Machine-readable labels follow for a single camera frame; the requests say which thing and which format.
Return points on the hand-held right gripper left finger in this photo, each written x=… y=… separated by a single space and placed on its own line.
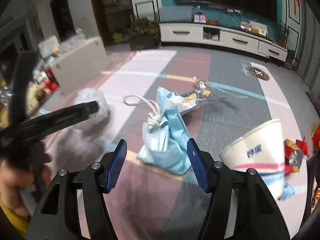
x=116 y=166

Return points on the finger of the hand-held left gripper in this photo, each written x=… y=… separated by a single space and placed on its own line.
x=62 y=118
x=23 y=85

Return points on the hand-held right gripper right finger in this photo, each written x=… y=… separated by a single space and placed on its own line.
x=198 y=166

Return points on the white plastic bag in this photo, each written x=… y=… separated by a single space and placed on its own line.
x=93 y=120

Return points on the person's left hand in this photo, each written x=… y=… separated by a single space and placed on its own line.
x=13 y=192

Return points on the red toy figure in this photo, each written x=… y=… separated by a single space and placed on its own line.
x=50 y=86

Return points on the white storage chest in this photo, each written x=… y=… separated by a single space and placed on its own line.
x=80 y=65

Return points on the white striped paper cup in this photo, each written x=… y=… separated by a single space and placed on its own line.
x=255 y=155

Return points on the clear plastic container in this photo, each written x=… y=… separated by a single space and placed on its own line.
x=72 y=43

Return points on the yellow white snack wrapper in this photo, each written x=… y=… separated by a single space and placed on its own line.
x=186 y=102

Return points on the silver foil wrapper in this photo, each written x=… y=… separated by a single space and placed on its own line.
x=201 y=86

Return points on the light blue crumpled glove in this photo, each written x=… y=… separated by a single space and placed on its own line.
x=287 y=192

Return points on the red foil wrapper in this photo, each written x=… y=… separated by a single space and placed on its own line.
x=295 y=155

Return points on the striped pastel bed sheet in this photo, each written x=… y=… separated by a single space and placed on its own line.
x=162 y=62

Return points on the bushy potted plant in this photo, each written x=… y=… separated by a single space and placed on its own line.
x=142 y=32

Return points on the white television cabinet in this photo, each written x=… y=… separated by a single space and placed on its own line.
x=237 y=39

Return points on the small potted plant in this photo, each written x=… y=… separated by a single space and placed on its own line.
x=290 y=58

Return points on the small blue red boxes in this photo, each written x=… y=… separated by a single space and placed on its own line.
x=200 y=18

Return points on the yellow white card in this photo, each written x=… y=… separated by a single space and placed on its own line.
x=259 y=28

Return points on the grey storage box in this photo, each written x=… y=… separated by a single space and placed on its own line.
x=175 y=15

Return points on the tall potted plant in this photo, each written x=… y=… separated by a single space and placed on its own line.
x=283 y=33

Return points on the grey curtain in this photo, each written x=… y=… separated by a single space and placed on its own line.
x=310 y=50

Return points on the grey soundbar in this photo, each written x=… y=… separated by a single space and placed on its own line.
x=225 y=7

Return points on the small photo frame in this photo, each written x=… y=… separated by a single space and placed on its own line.
x=245 y=25

